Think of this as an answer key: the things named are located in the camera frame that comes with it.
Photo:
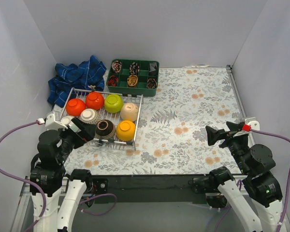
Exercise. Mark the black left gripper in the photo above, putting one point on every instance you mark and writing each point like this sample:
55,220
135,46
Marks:
75,135

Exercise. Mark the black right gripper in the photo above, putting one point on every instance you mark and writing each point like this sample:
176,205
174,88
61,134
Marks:
226,136

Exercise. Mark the white patterned bowl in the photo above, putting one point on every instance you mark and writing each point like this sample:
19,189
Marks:
88,116

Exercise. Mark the orange bowl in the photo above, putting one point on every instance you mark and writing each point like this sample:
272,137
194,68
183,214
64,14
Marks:
75,107

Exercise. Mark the red-orange bowl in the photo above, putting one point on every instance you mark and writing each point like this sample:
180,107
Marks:
94,100

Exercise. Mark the pale green white bowl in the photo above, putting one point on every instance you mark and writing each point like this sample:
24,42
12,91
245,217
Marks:
66,120

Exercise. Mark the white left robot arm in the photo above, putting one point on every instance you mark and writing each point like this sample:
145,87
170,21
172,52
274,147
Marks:
54,147

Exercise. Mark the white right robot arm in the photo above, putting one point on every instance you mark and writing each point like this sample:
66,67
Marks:
255,163

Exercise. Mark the dark brown patterned bowl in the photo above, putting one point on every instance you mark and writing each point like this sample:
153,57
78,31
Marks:
105,129

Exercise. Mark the yellow bowl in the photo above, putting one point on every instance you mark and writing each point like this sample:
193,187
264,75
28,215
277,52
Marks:
125,130

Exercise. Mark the lime green bowl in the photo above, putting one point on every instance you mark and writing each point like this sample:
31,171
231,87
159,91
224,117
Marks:
113,103

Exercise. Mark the cream beige bowl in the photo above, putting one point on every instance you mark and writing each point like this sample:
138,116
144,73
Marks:
129,111

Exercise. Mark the blue plaid cloth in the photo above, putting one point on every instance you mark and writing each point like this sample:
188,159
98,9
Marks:
83,76

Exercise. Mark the red black rolled tie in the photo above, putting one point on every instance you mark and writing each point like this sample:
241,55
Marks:
113,81

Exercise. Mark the yellow rolled tie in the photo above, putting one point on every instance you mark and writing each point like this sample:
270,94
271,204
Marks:
132,80

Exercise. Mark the pink black rolled tie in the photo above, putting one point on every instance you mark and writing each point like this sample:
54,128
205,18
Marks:
116,66

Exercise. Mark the green compartment organizer box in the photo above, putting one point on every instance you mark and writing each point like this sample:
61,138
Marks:
143,76

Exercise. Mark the dark multicolour rolled tie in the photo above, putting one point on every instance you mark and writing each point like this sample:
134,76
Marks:
134,68

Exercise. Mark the brown black rolled tie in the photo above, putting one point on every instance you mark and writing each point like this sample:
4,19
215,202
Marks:
151,83

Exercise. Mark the black folded item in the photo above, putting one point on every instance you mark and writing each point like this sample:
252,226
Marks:
153,69

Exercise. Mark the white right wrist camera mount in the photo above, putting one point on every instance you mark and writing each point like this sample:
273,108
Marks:
249,123

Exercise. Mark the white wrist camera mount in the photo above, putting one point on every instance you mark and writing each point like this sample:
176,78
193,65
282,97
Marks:
249,123
51,123

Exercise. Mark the metal wire dish rack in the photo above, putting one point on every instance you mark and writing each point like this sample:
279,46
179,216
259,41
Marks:
115,118

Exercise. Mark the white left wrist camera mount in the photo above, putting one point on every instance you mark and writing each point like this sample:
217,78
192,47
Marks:
51,123

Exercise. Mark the aluminium frame rail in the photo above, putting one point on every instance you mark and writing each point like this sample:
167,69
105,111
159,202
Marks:
236,92

